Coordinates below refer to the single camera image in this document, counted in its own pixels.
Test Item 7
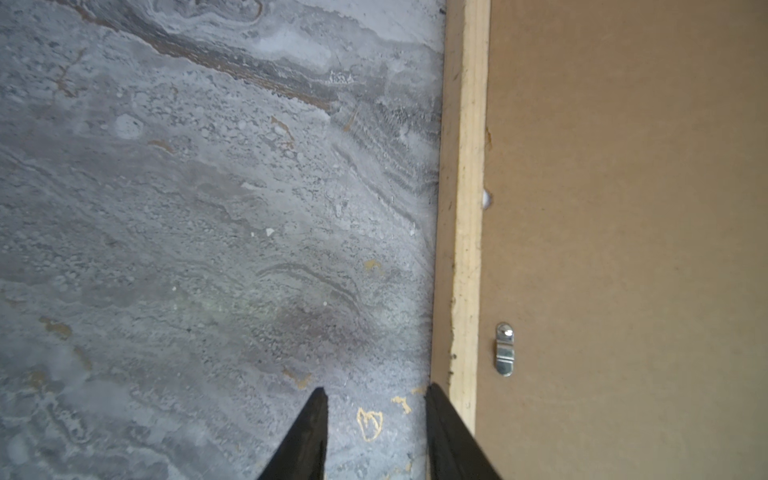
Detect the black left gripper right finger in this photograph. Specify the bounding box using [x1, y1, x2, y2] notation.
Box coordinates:
[425, 383, 501, 480]

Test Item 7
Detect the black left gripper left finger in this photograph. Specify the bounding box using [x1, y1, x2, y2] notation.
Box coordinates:
[258, 387, 329, 480]

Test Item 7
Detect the light wooden picture frame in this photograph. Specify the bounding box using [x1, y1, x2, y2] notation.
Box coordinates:
[431, 0, 491, 430]

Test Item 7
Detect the brown cardboard backing board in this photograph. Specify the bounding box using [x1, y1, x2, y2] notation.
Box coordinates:
[476, 1, 767, 479]

